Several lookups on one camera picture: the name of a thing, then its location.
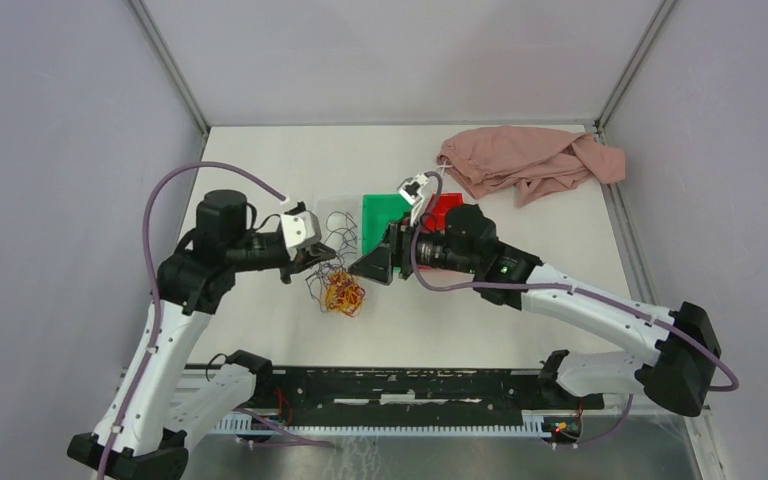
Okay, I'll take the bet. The clear plastic bin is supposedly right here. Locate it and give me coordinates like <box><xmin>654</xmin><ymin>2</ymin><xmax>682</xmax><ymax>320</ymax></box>
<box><xmin>313</xmin><ymin>195</ymin><xmax>362</xmax><ymax>268</ymax></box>

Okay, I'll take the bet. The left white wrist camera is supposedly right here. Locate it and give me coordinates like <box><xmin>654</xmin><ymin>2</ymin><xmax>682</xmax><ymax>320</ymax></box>
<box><xmin>279</xmin><ymin>201</ymin><xmax>322</xmax><ymax>251</ymax></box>

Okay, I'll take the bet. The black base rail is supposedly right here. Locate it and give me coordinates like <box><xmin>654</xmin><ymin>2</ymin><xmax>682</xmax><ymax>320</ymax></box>
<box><xmin>243</xmin><ymin>366</ymin><xmax>605</xmax><ymax>427</ymax></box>

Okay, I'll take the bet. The white slotted cable duct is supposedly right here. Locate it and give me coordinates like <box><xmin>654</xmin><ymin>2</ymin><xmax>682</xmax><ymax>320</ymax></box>
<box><xmin>208</xmin><ymin>413</ymin><xmax>551</xmax><ymax>439</ymax></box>

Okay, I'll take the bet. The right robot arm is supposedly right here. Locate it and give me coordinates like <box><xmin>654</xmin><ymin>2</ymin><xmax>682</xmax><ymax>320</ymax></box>
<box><xmin>349</xmin><ymin>204</ymin><xmax>725</xmax><ymax>417</ymax></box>

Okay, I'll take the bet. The green plastic bin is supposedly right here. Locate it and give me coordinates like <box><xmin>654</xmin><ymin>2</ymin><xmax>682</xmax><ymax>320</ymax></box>
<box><xmin>361</xmin><ymin>193</ymin><xmax>411</xmax><ymax>255</ymax></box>

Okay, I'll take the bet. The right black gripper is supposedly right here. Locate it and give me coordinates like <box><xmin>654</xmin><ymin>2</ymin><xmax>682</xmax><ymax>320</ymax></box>
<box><xmin>348</xmin><ymin>210</ymin><xmax>478</xmax><ymax>284</ymax></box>

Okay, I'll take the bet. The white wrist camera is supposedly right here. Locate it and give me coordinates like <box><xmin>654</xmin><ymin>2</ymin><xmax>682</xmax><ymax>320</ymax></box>
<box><xmin>397</xmin><ymin>171</ymin><xmax>443</xmax><ymax>226</ymax></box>
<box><xmin>279</xmin><ymin>201</ymin><xmax>322</xmax><ymax>251</ymax></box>

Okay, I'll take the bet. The right controller board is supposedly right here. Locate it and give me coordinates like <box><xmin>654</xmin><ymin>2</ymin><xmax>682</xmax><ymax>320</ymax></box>
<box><xmin>541</xmin><ymin>416</ymin><xmax>583</xmax><ymax>445</ymax></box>

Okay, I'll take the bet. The aluminium frame rail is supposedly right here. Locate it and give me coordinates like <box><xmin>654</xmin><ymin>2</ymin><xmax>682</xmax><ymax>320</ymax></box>
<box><xmin>110</xmin><ymin>368</ymin><xmax>713</xmax><ymax>416</ymax></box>

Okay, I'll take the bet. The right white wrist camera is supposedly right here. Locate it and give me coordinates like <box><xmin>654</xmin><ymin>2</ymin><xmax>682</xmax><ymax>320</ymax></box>
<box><xmin>397</xmin><ymin>171</ymin><xmax>443</xmax><ymax>226</ymax></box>

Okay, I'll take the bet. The dark purple wire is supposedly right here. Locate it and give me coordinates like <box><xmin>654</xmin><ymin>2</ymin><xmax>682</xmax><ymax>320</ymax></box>
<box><xmin>320</xmin><ymin>210</ymin><xmax>361</xmax><ymax>260</ymax></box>

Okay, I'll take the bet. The red plastic bin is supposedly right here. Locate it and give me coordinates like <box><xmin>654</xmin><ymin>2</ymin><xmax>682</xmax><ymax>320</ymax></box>
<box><xmin>417</xmin><ymin>193</ymin><xmax>464</xmax><ymax>270</ymax></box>

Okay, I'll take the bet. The pink cloth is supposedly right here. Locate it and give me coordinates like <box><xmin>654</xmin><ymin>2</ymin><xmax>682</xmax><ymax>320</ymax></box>
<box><xmin>437</xmin><ymin>125</ymin><xmax>626</xmax><ymax>208</ymax></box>

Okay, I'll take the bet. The wire bundle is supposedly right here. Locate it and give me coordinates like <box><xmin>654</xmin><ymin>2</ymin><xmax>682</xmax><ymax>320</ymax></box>
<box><xmin>305</xmin><ymin>261</ymin><xmax>369</xmax><ymax>318</ymax></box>

